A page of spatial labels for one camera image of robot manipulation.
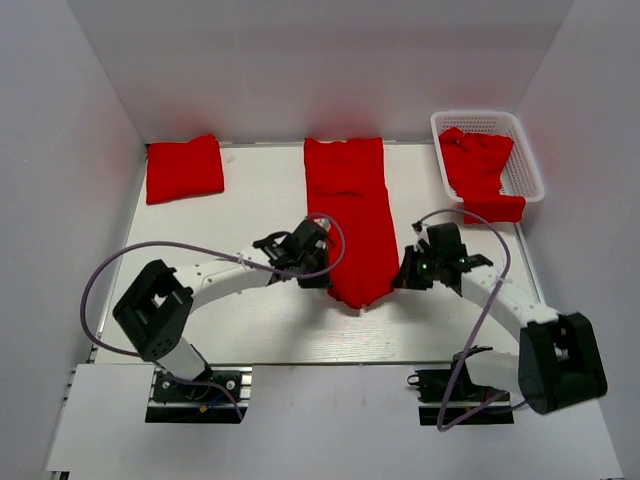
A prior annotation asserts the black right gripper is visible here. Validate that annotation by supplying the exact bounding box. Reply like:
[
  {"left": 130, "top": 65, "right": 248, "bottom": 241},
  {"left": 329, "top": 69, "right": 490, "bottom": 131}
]
[{"left": 392, "top": 244, "right": 444, "bottom": 290}]

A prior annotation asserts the red t-shirt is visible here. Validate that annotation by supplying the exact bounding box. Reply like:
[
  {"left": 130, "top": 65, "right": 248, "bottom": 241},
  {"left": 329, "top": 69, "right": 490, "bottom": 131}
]
[
  {"left": 438, "top": 128, "right": 526, "bottom": 223},
  {"left": 303, "top": 137, "right": 400, "bottom": 310},
  {"left": 146, "top": 134, "right": 225, "bottom": 205}
]

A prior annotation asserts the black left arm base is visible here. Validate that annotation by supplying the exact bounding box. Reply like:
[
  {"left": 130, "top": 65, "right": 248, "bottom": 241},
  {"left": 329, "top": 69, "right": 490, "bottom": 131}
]
[{"left": 145, "top": 367, "right": 252, "bottom": 425}]

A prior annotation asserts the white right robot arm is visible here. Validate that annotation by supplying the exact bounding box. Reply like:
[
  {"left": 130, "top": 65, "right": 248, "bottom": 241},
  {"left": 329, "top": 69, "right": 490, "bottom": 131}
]
[{"left": 392, "top": 222, "right": 608, "bottom": 415}]

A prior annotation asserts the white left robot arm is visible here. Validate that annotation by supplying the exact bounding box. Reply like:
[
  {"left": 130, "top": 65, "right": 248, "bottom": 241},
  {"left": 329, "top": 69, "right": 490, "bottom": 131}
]
[{"left": 113, "top": 217, "right": 331, "bottom": 399}]

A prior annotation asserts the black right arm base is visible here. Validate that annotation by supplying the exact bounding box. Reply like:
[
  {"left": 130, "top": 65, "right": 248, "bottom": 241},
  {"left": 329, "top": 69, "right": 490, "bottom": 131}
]
[{"left": 407, "top": 368, "right": 514, "bottom": 426}]

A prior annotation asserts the red t-shirt in basket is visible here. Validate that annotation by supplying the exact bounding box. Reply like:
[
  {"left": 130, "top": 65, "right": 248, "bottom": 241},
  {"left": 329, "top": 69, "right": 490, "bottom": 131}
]
[{"left": 438, "top": 128, "right": 526, "bottom": 223}]

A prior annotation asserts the white perforated plastic basket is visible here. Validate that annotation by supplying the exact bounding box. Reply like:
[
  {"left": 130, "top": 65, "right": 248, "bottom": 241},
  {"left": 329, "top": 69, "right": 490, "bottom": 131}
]
[{"left": 430, "top": 110, "right": 545, "bottom": 203}]

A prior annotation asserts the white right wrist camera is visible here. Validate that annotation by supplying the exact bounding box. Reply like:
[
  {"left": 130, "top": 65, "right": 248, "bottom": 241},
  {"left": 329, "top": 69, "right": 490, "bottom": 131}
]
[{"left": 411, "top": 221, "right": 430, "bottom": 253}]

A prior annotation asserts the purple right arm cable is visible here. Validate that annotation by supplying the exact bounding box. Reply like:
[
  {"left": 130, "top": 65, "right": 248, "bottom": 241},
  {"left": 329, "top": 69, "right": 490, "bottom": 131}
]
[{"left": 412, "top": 208, "right": 531, "bottom": 432}]

